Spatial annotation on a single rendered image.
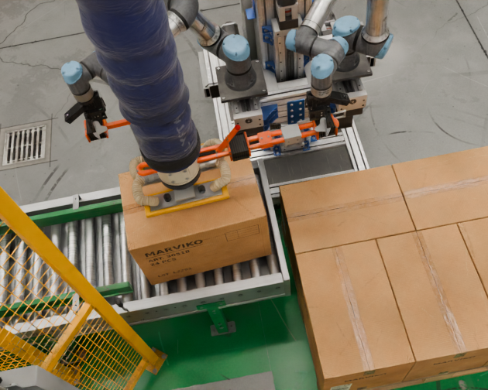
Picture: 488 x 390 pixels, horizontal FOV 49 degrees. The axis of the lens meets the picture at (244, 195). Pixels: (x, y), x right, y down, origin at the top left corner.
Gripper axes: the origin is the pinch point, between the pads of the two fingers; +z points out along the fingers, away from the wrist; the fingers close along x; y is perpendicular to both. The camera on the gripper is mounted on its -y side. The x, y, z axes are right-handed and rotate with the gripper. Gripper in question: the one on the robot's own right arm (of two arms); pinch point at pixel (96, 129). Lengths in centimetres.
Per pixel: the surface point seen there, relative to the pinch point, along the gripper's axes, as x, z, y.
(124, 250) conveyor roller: -21, 68, -11
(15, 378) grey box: -113, -54, -10
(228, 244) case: -44, 46, 41
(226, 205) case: -34, 28, 45
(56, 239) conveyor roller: -5, 69, -44
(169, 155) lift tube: -37, -19, 29
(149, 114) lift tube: -37, -42, 28
